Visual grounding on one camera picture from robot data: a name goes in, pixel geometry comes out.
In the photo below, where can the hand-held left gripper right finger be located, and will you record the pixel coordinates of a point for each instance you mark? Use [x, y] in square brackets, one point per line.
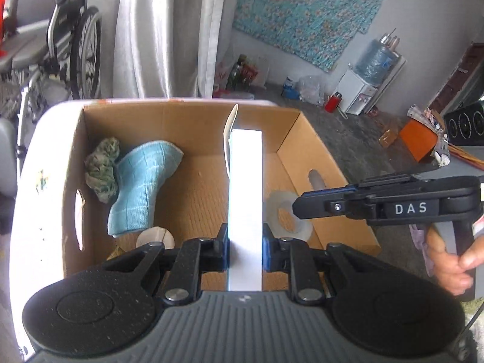
[266, 249]

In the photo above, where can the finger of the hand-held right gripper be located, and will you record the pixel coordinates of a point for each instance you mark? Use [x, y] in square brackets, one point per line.
[314, 206]

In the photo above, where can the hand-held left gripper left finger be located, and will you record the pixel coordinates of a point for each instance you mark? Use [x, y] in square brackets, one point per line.
[225, 249]

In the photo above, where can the clear packing tape roll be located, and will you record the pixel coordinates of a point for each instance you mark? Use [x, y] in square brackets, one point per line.
[272, 211]

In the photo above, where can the blue white bandage box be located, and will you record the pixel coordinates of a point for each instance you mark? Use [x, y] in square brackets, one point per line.
[245, 196]

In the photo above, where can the white medical tape roll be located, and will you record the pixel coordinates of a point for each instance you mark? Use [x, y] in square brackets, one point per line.
[151, 236]

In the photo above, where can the light blue waffle cloth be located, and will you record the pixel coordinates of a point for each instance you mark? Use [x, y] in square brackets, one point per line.
[136, 189]

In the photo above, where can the brown cardboard box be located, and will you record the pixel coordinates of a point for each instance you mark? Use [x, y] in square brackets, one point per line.
[189, 121]

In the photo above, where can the green camouflage cloth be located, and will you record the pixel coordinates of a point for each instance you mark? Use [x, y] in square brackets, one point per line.
[100, 174]

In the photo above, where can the person's right hand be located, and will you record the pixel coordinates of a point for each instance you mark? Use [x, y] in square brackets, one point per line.
[450, 272]

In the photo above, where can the pink printed blanket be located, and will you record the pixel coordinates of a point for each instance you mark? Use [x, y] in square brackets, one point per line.
[421, 249]

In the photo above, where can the orange box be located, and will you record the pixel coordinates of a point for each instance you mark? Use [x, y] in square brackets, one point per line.
[418, 140]

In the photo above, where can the black speaker box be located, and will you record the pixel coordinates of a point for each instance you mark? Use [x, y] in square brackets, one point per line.
[465, 124]

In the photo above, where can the red thermos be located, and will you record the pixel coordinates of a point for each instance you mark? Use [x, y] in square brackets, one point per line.
[332, 103]

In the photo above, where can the clear plastic bag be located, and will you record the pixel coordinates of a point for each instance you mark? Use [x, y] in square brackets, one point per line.
[312, 90]

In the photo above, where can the white water dispenser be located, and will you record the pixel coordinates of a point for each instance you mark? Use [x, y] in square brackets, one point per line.
[353, 90]

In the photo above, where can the water dispenser with bottle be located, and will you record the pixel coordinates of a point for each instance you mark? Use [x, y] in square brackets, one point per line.
[393, 79]

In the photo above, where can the dark glass bottle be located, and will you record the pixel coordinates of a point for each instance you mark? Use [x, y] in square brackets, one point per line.
[241, 68]

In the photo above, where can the white red shopping bag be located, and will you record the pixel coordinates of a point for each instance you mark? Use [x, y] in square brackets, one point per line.
[221, 79]

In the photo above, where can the white curtain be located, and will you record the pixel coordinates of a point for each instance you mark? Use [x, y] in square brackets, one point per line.
[158, 26]

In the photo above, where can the black wheelchair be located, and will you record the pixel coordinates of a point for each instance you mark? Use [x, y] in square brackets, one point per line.
[85, 45]

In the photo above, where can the dark wooden door frame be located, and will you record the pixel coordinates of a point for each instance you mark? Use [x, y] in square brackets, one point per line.
[457, 79]

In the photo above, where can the teal floral wall cloth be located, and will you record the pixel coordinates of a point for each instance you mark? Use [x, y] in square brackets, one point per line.
[302, 11]

